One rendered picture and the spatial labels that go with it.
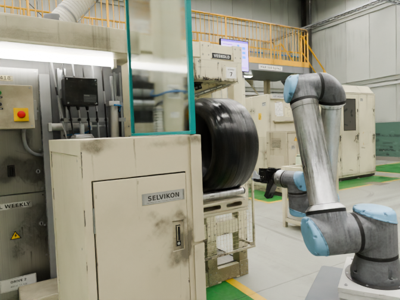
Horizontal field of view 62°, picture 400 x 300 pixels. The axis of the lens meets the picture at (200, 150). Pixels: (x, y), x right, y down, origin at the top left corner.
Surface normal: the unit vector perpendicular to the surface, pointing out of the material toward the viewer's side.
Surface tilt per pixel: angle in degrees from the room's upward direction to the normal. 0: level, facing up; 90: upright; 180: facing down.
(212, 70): 90
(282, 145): 90
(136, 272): 90
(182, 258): 90
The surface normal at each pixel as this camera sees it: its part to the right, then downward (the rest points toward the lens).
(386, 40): -0.87, 0.06
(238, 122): 0.47, -0.42
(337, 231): 0.01, -0.25
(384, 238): 0.04, 0.10
